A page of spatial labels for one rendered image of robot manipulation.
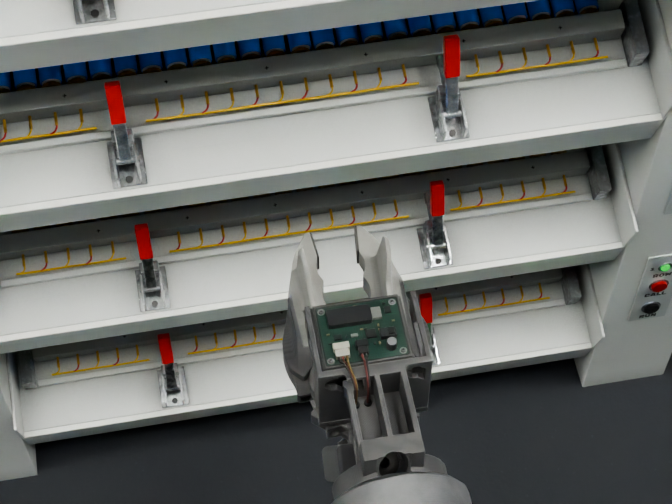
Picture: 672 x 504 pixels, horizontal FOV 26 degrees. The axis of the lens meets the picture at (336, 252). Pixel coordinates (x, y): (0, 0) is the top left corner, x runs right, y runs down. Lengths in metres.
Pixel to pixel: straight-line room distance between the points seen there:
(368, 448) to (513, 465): 0.76
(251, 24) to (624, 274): 0.55
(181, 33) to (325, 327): 0.26
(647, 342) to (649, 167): 0.34
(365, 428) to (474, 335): 0.68
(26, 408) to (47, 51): 0.58
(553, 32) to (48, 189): 0.43
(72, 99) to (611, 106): 0.44
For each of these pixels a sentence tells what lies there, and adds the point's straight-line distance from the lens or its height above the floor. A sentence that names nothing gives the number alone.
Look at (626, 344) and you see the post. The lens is 1.59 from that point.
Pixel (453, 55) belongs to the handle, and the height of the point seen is 0.57.
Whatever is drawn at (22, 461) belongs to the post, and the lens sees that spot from 1.58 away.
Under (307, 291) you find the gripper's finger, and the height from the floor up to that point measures 0.64.
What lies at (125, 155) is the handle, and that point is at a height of 0.52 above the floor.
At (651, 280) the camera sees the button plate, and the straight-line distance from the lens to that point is 1.47.
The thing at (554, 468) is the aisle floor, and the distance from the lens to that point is 1.61.
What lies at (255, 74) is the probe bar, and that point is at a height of 0.53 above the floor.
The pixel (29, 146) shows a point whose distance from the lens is 1.20.
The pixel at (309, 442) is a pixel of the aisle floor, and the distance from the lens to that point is 1.60.
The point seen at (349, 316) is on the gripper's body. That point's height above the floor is 0.68.
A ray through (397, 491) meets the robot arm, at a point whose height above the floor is 0.68.
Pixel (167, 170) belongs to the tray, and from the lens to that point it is 1.19.
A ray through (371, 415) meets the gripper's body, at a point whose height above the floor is 0.65.
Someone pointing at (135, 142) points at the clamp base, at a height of 0.52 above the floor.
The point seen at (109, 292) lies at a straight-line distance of 1.36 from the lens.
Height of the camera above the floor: 1.45
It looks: 57 degrees down
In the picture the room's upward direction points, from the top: straight up
